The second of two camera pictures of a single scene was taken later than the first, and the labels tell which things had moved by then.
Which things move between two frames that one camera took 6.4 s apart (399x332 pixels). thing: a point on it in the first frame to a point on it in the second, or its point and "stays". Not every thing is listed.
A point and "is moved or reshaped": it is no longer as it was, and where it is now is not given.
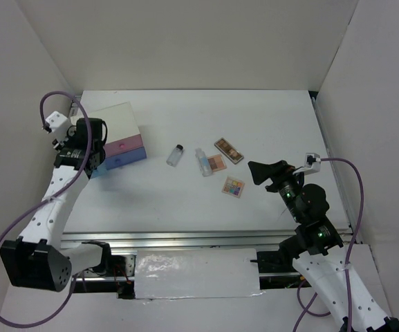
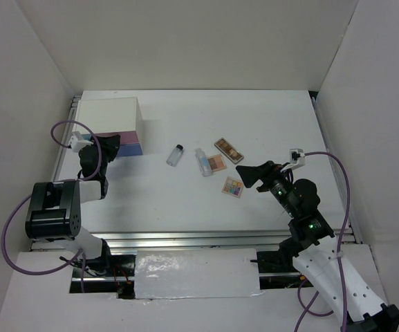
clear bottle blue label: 204,162 stays
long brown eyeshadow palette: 234,155 stays
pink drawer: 122,145 is moved or reshaped
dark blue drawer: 125,158 to 130,149
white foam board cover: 196,273 stays
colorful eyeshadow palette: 233,187 stays
